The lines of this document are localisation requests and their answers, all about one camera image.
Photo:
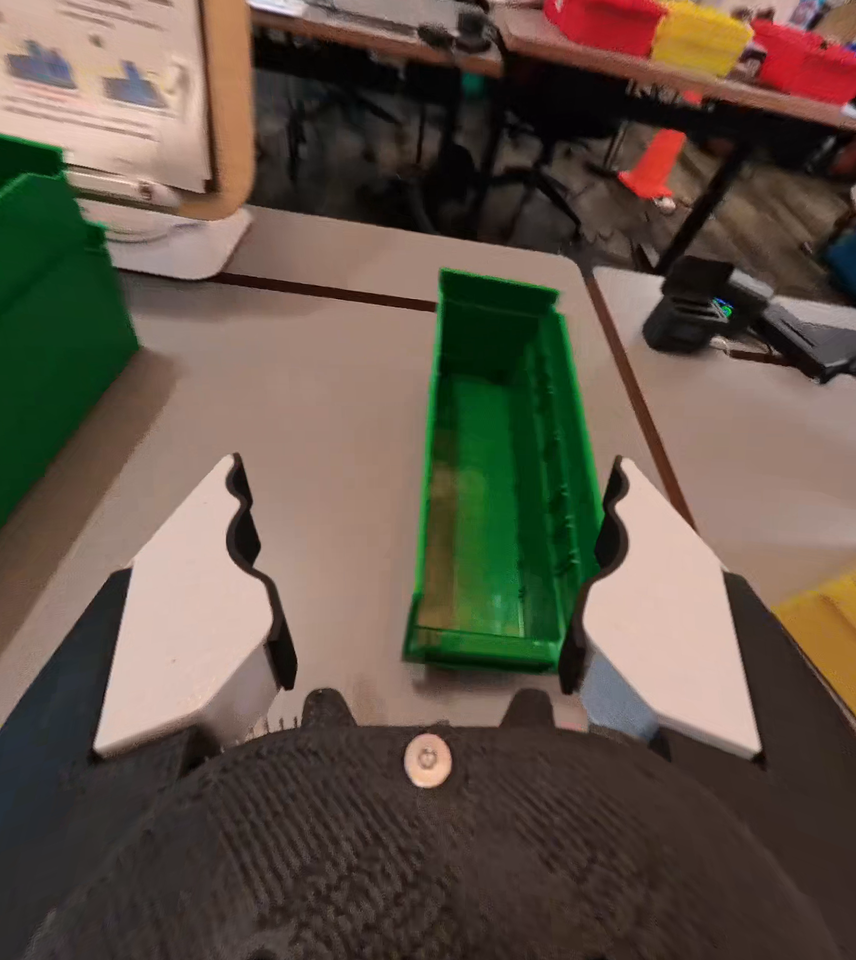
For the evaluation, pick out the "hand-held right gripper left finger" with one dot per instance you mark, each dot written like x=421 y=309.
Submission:
x=188 y=622

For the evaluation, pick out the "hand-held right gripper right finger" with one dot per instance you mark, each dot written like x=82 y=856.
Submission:
x=667 y=630

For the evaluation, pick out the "grey side table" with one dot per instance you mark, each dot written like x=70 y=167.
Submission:
x=772 y=465

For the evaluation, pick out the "black charging dock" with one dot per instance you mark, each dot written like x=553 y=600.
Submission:
x=690 y=315

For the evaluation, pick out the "black flat device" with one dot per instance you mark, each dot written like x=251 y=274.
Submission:
x=832 y=345

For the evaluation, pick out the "white stand base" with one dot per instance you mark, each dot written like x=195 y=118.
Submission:
x=188 y=247

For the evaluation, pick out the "white stand ledge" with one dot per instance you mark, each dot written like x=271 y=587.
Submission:
x=120 y=187

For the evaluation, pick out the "orange floor cone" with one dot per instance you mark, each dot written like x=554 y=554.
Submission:
x=652 y=165

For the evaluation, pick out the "instruction sheet on wooden stand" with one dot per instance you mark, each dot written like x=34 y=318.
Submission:
x=229 y=112

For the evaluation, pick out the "wooden top work table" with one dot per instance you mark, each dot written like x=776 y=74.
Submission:
x=622 y=71

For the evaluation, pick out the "red plastic basket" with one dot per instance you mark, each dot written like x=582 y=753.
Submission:
x=600 y=26
x=810 y=67

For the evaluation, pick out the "printed instruction sheet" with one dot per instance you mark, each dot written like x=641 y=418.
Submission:
x=98 y=45

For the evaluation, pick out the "yellow box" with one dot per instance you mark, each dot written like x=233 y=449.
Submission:
x=701 y=41

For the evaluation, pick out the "wood-edged work table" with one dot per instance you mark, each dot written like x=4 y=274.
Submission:
x=368 y=41

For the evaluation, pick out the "black desktop device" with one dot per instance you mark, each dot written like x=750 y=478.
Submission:
x=465 y=34

